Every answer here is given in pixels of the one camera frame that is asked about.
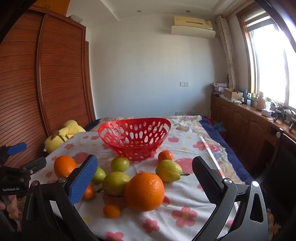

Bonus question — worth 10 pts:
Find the medium orange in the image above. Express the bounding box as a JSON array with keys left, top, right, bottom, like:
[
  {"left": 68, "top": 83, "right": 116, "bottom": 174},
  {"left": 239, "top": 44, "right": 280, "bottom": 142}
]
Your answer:
[{"left": 54, "top": 155, "right": 78, "bottom": 178}]

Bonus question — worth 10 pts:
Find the pink bottle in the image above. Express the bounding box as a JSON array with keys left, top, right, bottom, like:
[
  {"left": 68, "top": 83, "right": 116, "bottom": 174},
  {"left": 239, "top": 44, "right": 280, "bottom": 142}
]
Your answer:
[{"left": 256, "top": 92, "right": 266, "bottom": 110}]

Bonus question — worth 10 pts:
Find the large orange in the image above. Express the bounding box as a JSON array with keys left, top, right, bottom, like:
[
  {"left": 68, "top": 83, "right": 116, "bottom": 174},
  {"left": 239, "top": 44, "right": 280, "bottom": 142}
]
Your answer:
[{"left": 124, "top": 172, "right": 165, "bottom": 212}]

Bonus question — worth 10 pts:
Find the wooden slatted wardrobe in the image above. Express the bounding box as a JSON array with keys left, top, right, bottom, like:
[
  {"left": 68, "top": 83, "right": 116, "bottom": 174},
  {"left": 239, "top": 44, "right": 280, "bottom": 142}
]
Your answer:
[{"left": 0, "top": 5, "right": 96, "bottom": 167}]

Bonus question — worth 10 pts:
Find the folded floral cloth stack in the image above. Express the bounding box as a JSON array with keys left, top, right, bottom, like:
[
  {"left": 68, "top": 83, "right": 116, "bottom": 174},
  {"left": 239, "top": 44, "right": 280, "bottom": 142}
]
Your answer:
[{"left": 211, "top": 83, "right": 229, "bottom": 95}]

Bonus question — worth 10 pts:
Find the wooden side cabinet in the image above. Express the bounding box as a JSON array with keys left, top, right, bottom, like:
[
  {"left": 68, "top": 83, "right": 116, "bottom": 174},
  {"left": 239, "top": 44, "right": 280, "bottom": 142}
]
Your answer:
[{"left": 210, "top": 94, "right": 296, "bottom": 232}]

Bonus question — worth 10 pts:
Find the black tripod stand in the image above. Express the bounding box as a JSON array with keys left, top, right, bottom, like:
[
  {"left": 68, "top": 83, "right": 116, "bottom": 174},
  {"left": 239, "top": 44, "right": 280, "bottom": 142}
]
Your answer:
[{"left": 273, "top": 105, "right": 287, "bottom": 123}]

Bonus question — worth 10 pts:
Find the wooden framed window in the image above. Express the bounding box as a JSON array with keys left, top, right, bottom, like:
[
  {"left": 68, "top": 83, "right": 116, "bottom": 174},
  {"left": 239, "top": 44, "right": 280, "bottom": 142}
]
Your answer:
[{"left": 236, "top": 5, "right": 296, "bottom": 109}]

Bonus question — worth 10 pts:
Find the white strawberry flower print cloth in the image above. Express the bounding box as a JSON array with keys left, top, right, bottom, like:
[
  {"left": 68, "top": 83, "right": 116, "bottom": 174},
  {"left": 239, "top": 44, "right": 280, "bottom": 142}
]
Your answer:
[{"left": 45, "top": 132, "right": 238, "bottom": 241}]

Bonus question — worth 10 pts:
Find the yellow-green pear with stem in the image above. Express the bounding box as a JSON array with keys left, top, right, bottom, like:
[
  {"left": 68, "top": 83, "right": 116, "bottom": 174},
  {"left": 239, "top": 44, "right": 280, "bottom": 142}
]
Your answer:
[{"left": 155, "top": 159, "right": 190, "bottom": 182}]

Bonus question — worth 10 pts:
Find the yellow plush toy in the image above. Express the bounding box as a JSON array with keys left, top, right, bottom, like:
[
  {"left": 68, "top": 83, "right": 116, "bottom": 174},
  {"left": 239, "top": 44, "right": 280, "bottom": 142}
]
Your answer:
[{"left": 44, "top": 120, "right": 86, "bottom": 154}]

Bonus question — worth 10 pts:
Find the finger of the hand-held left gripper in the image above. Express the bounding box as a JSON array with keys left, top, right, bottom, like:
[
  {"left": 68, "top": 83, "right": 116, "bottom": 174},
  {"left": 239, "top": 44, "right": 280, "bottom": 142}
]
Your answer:
[
  {"left": 21, "top": 157, "right": 48, "bottom": 175},
  {"left": 0, "top": 142, "right": 27, "bottom": 166}
]

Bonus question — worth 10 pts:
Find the cardboard box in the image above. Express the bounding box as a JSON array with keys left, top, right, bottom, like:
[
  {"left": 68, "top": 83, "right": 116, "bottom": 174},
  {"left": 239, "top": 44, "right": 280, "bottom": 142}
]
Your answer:
[{"left": 223, "top": 88, "right": 243, "bottom": 100}]

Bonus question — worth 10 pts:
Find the green apple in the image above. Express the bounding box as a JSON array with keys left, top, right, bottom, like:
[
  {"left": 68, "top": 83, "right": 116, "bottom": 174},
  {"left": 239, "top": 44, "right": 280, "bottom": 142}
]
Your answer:
[
  {"left": 92, "top": 166, "right": 106, "bottom": 184},
  {"left": 110, "top": 156, "right": 130, "bottom": 172}
]

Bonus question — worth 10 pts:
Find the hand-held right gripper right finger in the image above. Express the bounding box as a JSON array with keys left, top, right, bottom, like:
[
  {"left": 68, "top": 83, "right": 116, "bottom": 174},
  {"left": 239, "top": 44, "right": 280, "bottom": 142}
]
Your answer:
[{"left": 192, "top": 156, "right": 269, "bottom": 241}]

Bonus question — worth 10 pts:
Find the person's left hand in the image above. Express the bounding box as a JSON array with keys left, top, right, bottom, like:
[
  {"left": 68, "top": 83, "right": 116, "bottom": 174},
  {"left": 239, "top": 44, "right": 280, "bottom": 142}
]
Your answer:
[{"left": 0, "top": 195, "right": 18, "bottom": 219}]

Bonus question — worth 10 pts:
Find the red perforated plastic basket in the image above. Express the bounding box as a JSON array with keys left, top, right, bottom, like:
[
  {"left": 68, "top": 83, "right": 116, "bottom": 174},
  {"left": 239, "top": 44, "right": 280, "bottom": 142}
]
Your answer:
[{"left": 98, "top": 117, "right": 172, "bottom": 162}]

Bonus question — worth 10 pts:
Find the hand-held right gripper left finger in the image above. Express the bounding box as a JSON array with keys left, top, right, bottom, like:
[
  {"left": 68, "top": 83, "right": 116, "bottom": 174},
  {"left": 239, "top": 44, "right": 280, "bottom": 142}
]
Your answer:
[{"left": 22, "top": 154, "right": 99, "bottom": 241}]

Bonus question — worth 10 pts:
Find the small tangerine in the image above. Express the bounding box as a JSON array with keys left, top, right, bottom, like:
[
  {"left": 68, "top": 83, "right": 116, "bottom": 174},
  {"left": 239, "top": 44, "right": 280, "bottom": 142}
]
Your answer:
[
  {"left": 82, "top": 183, "right": 95, "bottom": 201},
  {"left": 158, "top": 150, "right": 173, "bottom": 163},
  {"left": 103, "top": 204, "right": 121, "bottom": 219}
]

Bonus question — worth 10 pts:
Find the white wall air conditioner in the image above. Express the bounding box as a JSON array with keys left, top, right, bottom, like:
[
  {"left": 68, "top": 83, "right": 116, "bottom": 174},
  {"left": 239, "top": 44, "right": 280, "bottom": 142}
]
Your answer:
[{"left": 171, "top": 15, "right": 216, "bottom": 38}]

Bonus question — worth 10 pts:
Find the pale patterned curtain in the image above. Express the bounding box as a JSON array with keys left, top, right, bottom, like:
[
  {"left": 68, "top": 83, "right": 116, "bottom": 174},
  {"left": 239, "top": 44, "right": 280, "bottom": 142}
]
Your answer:
[{"left": 216, "top": 15, "right": 238, "bottom": 92}]

